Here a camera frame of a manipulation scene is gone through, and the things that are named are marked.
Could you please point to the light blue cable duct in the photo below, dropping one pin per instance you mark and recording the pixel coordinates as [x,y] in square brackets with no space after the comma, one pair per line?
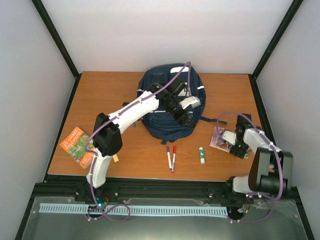
[136,210]

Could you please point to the red capped marker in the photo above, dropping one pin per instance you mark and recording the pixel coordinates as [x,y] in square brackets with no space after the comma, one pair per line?
[174,159]

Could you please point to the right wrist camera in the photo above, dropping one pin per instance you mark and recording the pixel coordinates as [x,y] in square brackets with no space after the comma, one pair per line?
[229,137]

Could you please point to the orange Treehouse paperback book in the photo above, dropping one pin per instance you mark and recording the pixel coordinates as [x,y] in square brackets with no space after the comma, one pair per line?
[74,144]

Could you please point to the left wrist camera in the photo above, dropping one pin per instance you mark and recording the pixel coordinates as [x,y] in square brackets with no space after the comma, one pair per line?
[192,101]

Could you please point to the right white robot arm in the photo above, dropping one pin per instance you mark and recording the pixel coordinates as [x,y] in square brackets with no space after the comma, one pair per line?
[270,174]

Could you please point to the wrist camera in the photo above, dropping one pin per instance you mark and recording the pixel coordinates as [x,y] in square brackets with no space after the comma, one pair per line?
[192,101]
[229,137]

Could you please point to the pink illustrated paperback book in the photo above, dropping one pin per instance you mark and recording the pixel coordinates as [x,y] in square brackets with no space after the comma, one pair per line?
[217,141]

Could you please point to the navy blue backpack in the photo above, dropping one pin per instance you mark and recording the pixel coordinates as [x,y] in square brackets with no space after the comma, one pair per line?
[159,123]

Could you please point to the yellow glue stick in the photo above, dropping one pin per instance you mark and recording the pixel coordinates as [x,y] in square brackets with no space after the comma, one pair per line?
[115,158]

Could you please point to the black aluminium frame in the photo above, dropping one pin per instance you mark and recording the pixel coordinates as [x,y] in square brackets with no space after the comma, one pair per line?
[55,186]

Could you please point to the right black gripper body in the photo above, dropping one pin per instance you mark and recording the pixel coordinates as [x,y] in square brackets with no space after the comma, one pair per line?
[242,150]

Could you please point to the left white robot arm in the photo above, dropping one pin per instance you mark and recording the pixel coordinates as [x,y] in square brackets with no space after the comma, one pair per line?
[108,130]

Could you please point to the purple capped marker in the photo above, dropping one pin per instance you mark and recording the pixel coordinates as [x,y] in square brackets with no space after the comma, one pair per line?
[169,158]

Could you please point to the green white glue stick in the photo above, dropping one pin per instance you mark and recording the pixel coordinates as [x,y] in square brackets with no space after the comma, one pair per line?
[202,155]

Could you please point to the clear acrylic front plate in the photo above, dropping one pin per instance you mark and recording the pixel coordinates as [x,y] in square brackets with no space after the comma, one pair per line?
[264,221]

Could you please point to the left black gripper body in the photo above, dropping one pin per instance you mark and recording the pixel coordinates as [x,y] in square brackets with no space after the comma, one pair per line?
[178,116]

